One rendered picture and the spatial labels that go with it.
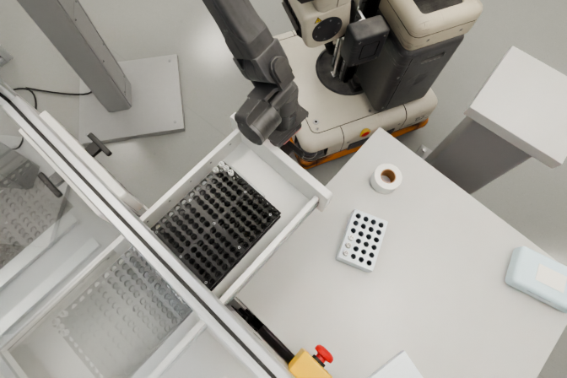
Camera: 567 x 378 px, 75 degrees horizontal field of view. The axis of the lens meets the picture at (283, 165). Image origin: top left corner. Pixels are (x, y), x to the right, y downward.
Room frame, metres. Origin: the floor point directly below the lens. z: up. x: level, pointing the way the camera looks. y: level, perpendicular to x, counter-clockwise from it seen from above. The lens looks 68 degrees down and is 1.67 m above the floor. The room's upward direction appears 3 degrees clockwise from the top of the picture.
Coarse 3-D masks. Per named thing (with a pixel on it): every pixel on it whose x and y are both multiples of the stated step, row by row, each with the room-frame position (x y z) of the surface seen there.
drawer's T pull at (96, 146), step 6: (90, 132) 0.35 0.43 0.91; (90, 138) 0.34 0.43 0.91; (96, 138) 0.34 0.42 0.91; (90, 144) 0.33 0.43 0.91; (96, 144) 0.33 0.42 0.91; (102, 144) 0.33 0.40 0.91; (90, 150) 0.31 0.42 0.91; (96, 150) 0.31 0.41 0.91; (102, 150) 0.31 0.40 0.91; (108, 150) 0.31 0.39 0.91
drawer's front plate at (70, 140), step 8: (48, 120) 0.37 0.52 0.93; (56, 120) 0.39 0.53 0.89; (56, 128) 0.35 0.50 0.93; (64, 128) 0.37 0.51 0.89; (64, 136) 0.33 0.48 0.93; (72, 136) 0.35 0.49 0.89; (72, 144) 0.32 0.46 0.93; (80, 144) 0.33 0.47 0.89; (80, 152) 0.30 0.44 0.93; (88, 160) 0.28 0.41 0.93; (96, 160) 0.30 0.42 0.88; (96, 168) 0.26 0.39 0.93; (104, 168) 0.28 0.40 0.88; (104, 176) 0.25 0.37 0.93; (112, 176) 0.27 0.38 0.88; (112, 184) 0.23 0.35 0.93; (120, 184) 0.25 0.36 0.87; (120, 192) 0.21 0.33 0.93; (128, 192) 0.23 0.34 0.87; (128, 200) 0.21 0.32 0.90; (136, 200) 0.22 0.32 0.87; (136, 208) 0.20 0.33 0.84
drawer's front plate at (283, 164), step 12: (240, 132) 0.39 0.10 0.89; (252, 144) 0.36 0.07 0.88; (264, 144) 0.34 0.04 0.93; (264, 156) 0.34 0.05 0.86; (276, 156) 0.32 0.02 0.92; (288, 156) 0.32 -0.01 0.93; (276, 168) 0.32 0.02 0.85; (288, 168) 0.30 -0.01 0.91; (300, 168) 0.29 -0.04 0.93; (288, 180) 0.29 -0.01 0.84; (300, 180) 0.27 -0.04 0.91; (312, 180) 0.27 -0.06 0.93; (312, 192) 0.25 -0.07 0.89; (324, 192) 0.24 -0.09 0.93; (324, 204) 0.23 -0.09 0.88
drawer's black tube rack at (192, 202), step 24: (216, 192) 0.23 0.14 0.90; (240, 192) 0.25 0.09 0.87; (168, 216) 0.18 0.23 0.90; (192, 216) 0.18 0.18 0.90; (216, 216) 0.19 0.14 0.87; (240, 216) 0.19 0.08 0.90; (264, 216) 0.20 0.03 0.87; (168, 240) 0.13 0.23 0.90; (192, 240) 0.13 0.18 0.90; (216, 240) 0.13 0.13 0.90; (240, 240) 0.14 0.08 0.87; (192, 264) 0.08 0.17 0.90; (216, 264) 0.09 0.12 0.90
